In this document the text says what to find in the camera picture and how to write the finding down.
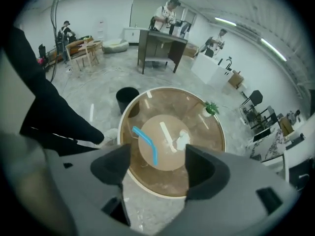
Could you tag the round glass-top side table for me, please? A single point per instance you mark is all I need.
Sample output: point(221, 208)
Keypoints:
point(197, 131)

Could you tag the dark wooden desk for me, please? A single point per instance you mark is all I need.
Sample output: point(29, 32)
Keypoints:
point(150, 45)

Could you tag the white block counter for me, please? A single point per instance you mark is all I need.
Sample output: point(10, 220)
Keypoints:
point(209, 67)

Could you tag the round wooden table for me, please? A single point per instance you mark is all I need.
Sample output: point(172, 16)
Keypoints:
point(94, 44)

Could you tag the brown cardboard box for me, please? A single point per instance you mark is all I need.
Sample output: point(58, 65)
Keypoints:
point(235, 79)

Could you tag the person's black trouser leg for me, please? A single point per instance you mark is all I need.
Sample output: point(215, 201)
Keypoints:
point(49, 107)

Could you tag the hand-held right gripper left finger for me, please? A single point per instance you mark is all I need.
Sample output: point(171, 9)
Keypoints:
point(81, 181)

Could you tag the black metal chair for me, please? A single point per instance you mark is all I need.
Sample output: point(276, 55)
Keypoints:
point(256, 97)

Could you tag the marble pattern table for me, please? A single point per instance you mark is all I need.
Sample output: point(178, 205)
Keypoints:
point(267, 145)

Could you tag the small potted green plant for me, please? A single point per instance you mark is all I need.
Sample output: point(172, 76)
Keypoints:
point(211, 108)

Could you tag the light wooden chair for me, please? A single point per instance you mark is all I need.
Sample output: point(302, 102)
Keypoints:
point(82, 55)

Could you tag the white paper trash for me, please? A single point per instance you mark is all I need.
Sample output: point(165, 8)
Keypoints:
point(183, 139)

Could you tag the blue bent straw trash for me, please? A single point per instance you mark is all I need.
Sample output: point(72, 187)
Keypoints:
point(148, 141)

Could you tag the black trash bin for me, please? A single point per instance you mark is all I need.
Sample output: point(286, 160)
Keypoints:
point(124, 96)

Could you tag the grey bean bag cushion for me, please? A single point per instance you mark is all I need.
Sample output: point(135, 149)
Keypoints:
point(115, 46)

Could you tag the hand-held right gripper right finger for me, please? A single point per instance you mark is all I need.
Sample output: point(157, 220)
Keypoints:
point(231, 205)

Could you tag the long ceiling light tube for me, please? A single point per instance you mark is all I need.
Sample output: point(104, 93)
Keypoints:
point(273, 49)
point(225, 21)

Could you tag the white low cabinet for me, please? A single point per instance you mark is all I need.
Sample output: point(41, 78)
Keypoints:
point(131, 35)

